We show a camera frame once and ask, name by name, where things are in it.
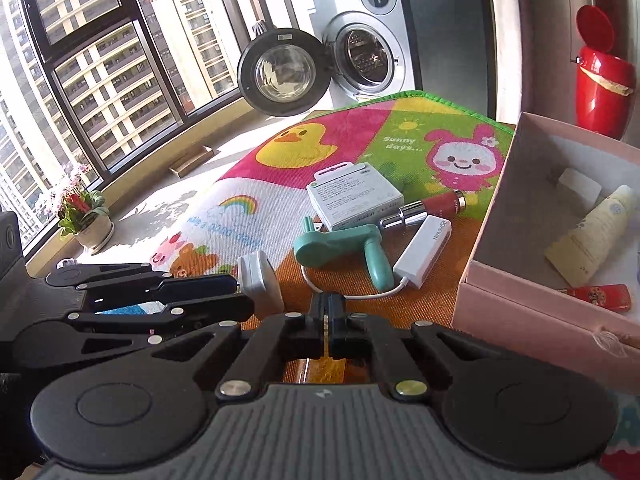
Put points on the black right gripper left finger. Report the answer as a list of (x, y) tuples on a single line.
[(279, 339)]

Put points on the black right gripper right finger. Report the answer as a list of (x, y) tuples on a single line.
[(373, 340)]

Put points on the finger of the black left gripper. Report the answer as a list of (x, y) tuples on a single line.
[(131, 283), (81, 338)]

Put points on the grey white square device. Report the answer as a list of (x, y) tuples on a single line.
[(259, 282)]

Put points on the teal handheld massager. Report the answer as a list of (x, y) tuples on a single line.
[(314, 249)]

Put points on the white power bank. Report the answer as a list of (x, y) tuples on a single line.
[(423, 251)]

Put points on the white boxed product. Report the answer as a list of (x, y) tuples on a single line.
[(347, 195)]

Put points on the red silver spray bottle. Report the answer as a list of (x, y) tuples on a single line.
[(446, 205)]

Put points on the cream lotion tube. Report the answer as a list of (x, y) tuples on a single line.
[(579, 253)]

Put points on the red tube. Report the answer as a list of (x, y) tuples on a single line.
[(615, 298)]

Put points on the amber liquid bottle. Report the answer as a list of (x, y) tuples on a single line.
[(325, 370)]

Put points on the potted red flower plant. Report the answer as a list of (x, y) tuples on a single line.
[(81, 213)]

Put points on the colourful cartoon play mat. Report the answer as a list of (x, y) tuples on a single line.
[(424, 145)]

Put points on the small wooden tray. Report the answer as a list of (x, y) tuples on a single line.
[(195, 157)]

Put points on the pink cardboard box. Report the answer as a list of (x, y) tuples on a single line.
[(512, 296)]

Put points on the white small box in box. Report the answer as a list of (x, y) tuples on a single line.
[(579, 188)]

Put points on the silver washing machine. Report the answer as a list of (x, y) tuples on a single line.
[(356, 51)]

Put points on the red trash bin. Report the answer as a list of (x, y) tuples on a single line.
[(605, 83)]

